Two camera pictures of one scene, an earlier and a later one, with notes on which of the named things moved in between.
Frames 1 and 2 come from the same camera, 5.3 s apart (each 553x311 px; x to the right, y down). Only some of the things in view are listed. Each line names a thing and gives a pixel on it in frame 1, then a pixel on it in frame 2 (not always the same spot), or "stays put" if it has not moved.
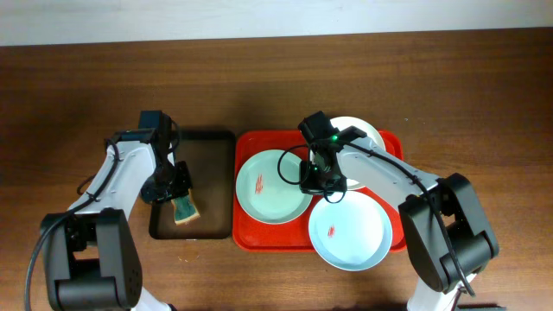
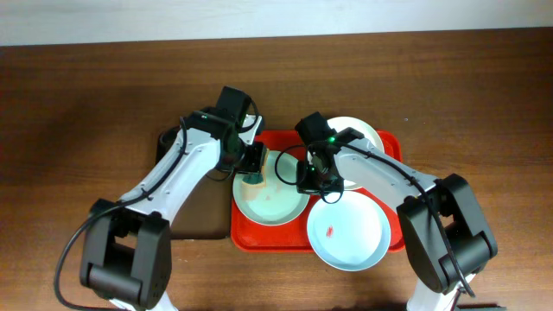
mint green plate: (264, 195) stays put
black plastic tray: (211, 158) stays put
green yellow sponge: (184, 210) -> (251, 182)
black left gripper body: (180, 186) -> (254, 161)
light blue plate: (354, 234) stays put
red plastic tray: (251, 236) stays put
